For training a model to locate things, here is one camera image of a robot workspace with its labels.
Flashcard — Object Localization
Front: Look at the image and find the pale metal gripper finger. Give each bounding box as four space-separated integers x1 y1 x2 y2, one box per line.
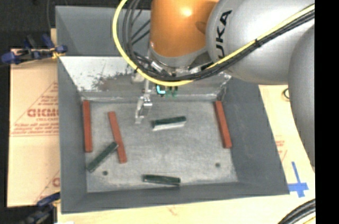
135 97 145 124
143 96 154 119

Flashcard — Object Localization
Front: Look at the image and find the dark green flat block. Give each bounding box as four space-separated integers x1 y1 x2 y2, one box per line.
142 174 182 187
150 115 188 132
86 141 120 173

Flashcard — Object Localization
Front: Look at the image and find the red-brown flat block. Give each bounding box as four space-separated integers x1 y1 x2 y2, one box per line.
82 100 94 153
213 100 233 150
107 111 128 164

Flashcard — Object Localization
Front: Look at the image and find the grey metal bin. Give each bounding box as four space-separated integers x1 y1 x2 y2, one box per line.
55 5 290 214

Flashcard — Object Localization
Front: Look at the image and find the brown cardboard board, red print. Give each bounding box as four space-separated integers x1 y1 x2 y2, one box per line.
6 48 62 208

